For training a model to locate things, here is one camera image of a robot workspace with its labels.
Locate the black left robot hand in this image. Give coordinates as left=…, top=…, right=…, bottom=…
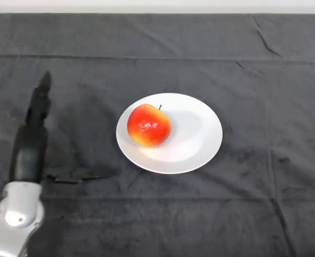
left=9, top=70, right=114, bottom=185

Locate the red yellow apple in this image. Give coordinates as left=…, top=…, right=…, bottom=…
left=127, top=104, right=172, bottom=147

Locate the round white plate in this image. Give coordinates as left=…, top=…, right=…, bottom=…
left=116, top=93, right=224, bottom=175

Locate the black cloth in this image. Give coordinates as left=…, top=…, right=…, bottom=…
left=0, top=13, right=315, bottom=257

